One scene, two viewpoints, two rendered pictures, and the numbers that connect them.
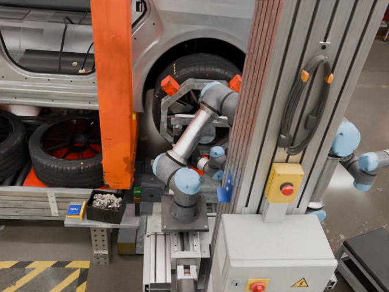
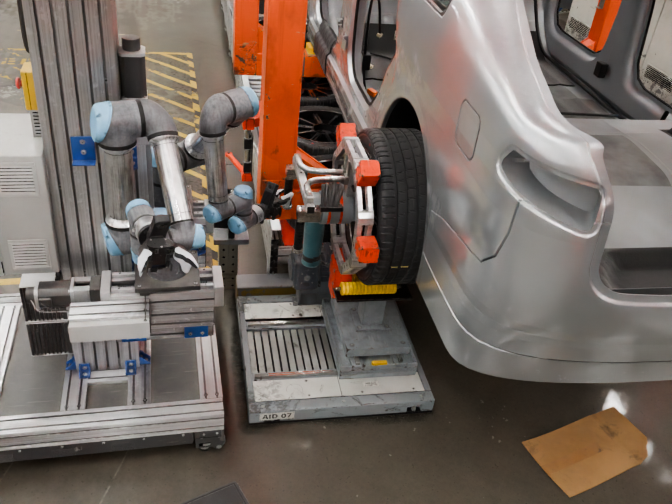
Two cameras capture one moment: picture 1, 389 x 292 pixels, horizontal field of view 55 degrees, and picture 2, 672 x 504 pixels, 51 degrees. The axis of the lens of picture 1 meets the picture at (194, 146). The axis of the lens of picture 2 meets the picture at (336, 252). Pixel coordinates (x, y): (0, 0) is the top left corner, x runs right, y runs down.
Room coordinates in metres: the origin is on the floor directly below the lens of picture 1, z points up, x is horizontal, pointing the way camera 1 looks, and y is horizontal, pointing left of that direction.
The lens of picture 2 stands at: (1.61, -2.54, 2.33)
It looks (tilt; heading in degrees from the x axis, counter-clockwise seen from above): 34 degrees down; 82
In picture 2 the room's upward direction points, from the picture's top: 7 degrees clockwise
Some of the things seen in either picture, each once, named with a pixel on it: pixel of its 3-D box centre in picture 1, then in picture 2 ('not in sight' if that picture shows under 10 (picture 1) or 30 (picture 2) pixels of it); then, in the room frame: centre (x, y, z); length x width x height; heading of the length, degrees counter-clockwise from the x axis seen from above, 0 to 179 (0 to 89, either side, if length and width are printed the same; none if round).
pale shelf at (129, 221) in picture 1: (103, 215); (228, 218); (1.48, 0.49, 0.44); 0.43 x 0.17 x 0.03; 96
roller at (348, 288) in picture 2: not in sight; (368, 287); (2.11, -0.14, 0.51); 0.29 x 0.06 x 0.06; 6
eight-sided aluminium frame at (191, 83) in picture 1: (202, 119); (349, 207); (2.00, -0.04, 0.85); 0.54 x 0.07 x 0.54; 96
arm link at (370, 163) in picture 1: (373, 161); (141, 218); (1.28, -0.77, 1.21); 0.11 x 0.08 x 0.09; 112
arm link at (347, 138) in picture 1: (320, 174); (121, 181); (1.18, -0.53, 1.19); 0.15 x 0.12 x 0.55; 22
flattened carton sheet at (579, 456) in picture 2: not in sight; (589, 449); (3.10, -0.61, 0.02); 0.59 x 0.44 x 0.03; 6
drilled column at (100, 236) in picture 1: (101, 238); (227, 252); (1.47, 0.52, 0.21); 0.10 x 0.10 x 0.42; 6
